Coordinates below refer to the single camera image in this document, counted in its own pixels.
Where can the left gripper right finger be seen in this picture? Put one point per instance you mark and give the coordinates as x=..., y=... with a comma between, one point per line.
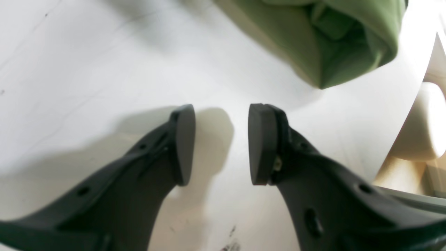
x=332, y=209

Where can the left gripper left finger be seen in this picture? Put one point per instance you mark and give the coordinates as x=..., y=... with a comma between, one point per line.
x=114, y=209

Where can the beige chair beside table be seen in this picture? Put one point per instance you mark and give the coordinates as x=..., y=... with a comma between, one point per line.
x=416, y=161

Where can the green T-shirt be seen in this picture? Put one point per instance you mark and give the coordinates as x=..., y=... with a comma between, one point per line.
x=326, y=42

